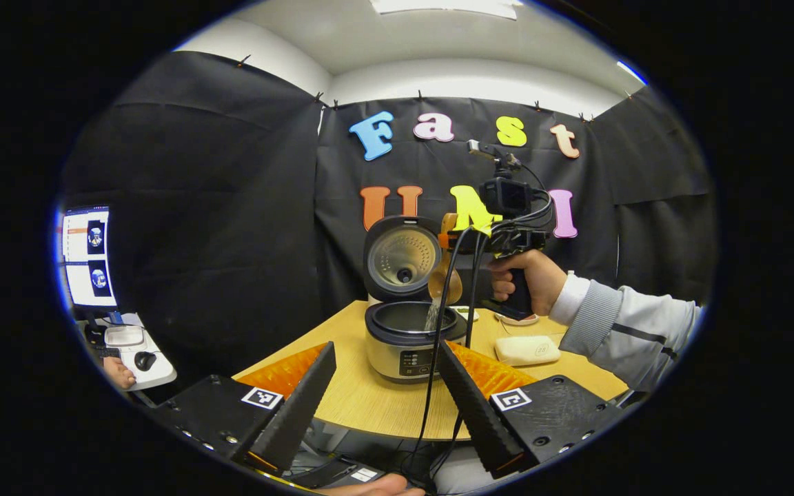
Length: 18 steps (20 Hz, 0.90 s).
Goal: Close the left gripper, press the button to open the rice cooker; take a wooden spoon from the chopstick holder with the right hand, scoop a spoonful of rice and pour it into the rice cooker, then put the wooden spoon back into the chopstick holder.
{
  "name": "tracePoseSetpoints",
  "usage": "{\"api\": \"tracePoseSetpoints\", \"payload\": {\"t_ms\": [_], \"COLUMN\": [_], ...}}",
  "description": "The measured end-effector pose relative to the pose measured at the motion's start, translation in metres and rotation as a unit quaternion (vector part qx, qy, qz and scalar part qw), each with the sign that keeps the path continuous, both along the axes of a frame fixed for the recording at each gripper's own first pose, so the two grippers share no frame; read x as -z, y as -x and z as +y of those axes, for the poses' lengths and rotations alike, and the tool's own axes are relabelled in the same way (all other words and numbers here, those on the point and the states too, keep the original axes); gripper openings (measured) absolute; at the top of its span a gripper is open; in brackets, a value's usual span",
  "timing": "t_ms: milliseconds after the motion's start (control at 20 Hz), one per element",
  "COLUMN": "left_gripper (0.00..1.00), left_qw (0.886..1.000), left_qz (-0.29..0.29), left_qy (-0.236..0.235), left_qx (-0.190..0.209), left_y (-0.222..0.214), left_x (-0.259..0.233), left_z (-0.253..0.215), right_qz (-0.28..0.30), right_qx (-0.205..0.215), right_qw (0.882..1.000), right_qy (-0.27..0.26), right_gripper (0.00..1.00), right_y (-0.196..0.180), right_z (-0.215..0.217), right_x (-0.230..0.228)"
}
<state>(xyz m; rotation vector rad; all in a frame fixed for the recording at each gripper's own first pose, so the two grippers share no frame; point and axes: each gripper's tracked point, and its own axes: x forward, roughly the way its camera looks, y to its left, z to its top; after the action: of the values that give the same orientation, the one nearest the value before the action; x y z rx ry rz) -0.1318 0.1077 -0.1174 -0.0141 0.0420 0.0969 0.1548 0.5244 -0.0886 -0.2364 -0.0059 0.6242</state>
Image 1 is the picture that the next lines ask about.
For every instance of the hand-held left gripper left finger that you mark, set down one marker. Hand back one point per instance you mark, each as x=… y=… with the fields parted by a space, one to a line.
x=297 y=413

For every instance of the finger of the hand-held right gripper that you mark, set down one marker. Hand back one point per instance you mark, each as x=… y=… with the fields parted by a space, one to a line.
x=444 y=240

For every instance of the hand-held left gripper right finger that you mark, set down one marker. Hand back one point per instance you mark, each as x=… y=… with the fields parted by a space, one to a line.
x=476 y=413

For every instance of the wooden spoon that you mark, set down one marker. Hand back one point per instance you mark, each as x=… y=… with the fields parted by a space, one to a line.
x=445 y=282

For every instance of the clear box of white rice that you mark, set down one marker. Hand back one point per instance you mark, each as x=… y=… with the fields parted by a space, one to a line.
x=526 y=351

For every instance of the silver black rice cooker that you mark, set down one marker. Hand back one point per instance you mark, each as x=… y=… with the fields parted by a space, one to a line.
x=397 y=358

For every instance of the white compartment food tray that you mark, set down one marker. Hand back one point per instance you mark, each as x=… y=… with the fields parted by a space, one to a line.
x=466 y=314

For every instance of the white side table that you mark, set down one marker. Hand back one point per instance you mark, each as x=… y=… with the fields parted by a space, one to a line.
x=163 y=375

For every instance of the black computer mouse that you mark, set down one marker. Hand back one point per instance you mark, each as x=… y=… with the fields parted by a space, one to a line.
x=145 y=360

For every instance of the small ceiling light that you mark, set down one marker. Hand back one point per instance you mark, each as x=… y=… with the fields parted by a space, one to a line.
x=631 y=70

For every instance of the white flat device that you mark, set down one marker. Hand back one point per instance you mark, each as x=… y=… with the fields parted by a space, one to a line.
x=125 y=336

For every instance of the black backdrop cloth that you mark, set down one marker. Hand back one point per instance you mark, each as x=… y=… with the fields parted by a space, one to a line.
x=218 y=241

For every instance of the large ceiling light panel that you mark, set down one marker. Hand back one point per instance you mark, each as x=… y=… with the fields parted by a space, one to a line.
x=445 y=7

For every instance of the computer monitor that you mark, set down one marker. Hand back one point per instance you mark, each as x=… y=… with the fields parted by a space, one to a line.
x=87 y=262

